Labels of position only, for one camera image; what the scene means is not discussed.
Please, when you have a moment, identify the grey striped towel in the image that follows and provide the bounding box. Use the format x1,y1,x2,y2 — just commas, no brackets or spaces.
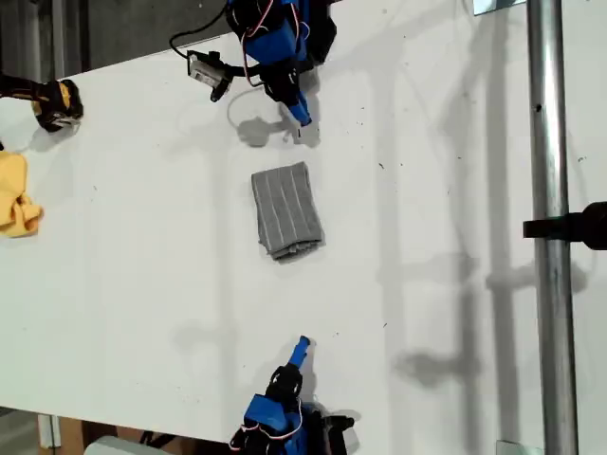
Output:
250,160,327,264

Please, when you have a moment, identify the white plastic box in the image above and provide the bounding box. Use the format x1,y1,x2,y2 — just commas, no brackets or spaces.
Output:
83,434,143,455

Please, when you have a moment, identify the yellow black power tool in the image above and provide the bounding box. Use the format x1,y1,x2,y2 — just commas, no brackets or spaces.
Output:
0,73,85,134

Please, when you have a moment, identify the white table leg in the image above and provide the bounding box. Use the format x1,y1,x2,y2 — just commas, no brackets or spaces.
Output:
37,414,63,449

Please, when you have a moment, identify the black clamp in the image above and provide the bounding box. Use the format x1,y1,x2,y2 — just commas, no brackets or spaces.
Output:
523,201,607,252

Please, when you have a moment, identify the yellow cloth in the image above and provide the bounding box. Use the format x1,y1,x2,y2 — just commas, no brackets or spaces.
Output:
0,150,45,238

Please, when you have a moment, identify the thin white cable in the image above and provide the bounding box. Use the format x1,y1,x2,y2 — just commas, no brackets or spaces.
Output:
226,88,285,130

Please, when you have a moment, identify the black camera box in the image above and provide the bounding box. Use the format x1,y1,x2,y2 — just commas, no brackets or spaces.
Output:
186,49,224,91
322,424,350,455

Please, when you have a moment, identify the black camera cable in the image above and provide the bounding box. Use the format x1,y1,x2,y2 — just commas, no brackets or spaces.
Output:
169,0,238,61

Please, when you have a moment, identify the steel post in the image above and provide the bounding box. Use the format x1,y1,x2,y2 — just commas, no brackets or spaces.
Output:
525,0,580,455

